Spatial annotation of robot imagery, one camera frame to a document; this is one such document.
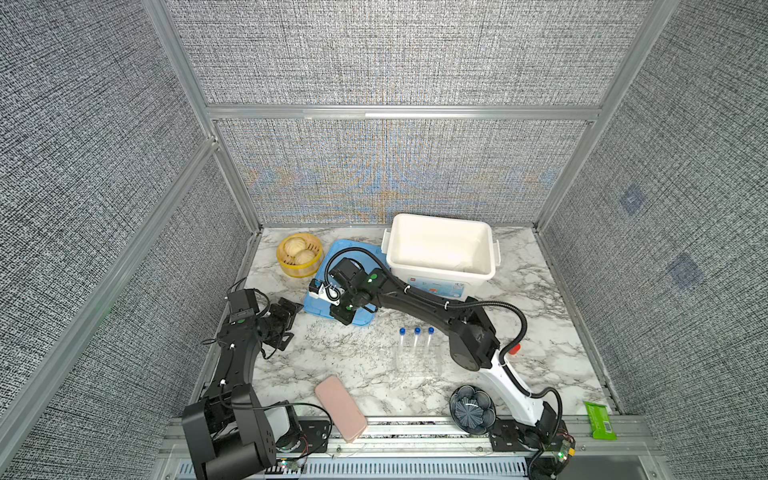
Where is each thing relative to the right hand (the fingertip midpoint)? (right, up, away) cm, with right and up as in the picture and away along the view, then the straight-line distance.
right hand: (332, 310), depth 89 cm
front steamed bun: (-12, +16, +14) cm, 25 cm away
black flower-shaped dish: (+38, -23, -13) cm, 46 cm away
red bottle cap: (+53, -11, -3) cm, 54 cm away
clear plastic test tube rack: (+26, -14, -3) cm, 29 cm away
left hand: (-9, -1, -3) cm, 10 cm away
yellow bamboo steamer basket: (-19, +14, +17) cm, 29 cm away
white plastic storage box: (+37, +15, +19) cm, 44 cm away
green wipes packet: (+70, -26, -14) cm, 75 cm away
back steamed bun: (-17, +20, +18) cm, 31 cm away
